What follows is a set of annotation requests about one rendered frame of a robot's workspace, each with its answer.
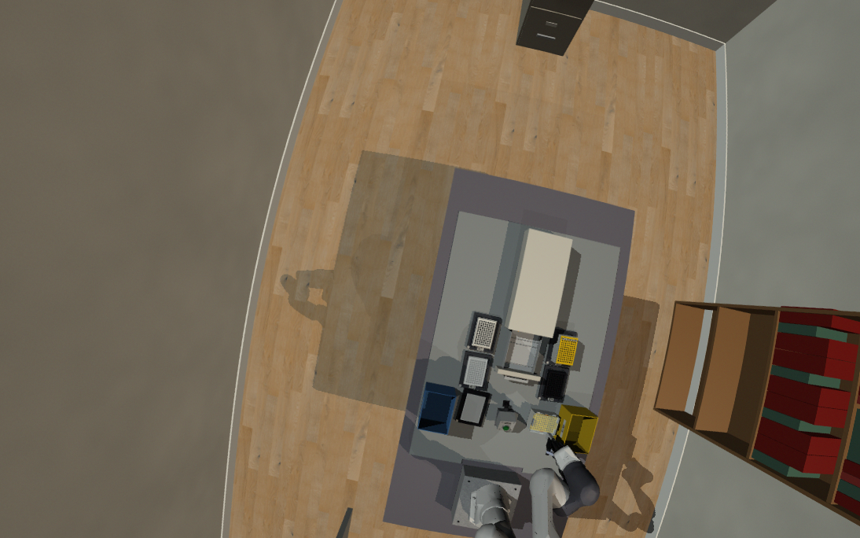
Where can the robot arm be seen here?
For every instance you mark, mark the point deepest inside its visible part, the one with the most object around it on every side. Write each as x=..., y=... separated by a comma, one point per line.
x=549, y=493

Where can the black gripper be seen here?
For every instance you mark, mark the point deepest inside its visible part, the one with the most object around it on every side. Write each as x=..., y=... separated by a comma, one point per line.
x=552, y=442

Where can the yellow open-top bin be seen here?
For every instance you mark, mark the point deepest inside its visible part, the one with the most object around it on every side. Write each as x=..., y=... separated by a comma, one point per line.
x=576, y=431

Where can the blue open-top bin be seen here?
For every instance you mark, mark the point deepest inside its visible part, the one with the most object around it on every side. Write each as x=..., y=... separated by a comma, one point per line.
x=437, y=409

